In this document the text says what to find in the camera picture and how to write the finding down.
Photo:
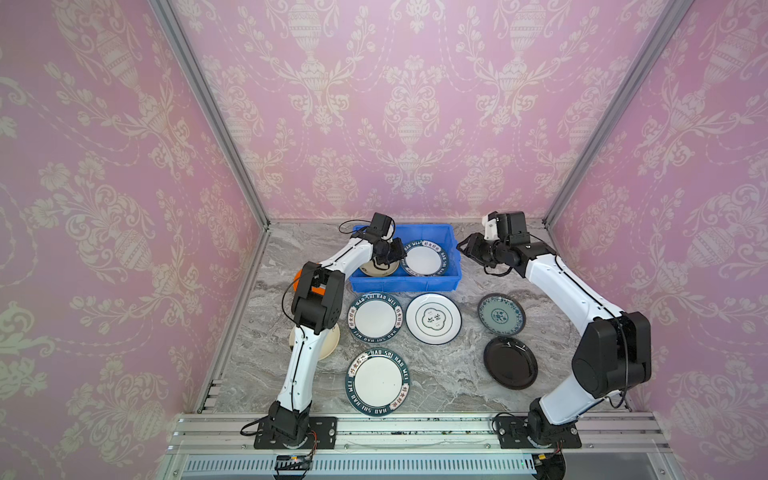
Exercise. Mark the left corner aluminium post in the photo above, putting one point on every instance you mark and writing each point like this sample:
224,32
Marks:
191,66

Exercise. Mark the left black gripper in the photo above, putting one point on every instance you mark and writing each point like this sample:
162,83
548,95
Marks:
397,251

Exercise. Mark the right corner aluminium post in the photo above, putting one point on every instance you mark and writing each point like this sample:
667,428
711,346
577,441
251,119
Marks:
669,20

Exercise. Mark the blue plastic bin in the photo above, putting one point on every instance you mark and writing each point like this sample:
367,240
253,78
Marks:
401,281

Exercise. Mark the cream plate with dark spot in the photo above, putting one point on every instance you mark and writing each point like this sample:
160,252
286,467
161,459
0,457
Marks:
330,343

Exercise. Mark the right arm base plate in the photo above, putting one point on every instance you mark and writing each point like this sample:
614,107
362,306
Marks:
515,432

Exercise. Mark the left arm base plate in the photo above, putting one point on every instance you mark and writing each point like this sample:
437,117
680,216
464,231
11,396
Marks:
311,432

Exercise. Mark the black plate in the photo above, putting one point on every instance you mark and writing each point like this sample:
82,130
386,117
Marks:
511,363

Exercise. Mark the teal blue floral plate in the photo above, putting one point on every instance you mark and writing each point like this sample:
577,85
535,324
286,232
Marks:
501,314

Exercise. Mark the orange plate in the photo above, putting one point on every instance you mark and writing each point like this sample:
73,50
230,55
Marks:
311,282

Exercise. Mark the cream plate with small motifs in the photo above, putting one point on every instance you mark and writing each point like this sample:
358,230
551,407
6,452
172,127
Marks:
374,269

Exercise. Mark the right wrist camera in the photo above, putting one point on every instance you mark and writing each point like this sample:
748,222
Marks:
490,224

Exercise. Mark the green rimmed plate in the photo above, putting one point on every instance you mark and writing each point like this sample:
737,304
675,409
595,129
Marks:
375,317
425,258
377,382

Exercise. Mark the white plate with flower outline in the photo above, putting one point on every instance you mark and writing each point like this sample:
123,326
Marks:
433,319

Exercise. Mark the aluminium front rail frame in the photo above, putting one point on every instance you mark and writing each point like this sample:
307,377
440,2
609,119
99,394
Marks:
420,446

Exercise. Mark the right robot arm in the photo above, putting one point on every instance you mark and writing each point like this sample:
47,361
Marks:
614,352

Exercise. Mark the corner aluminium post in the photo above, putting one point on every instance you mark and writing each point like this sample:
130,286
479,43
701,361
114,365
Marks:
191,66
669,20

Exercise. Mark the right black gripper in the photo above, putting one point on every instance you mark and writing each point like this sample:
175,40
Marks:
480,248

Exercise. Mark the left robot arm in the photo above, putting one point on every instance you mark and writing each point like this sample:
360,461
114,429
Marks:
315,309

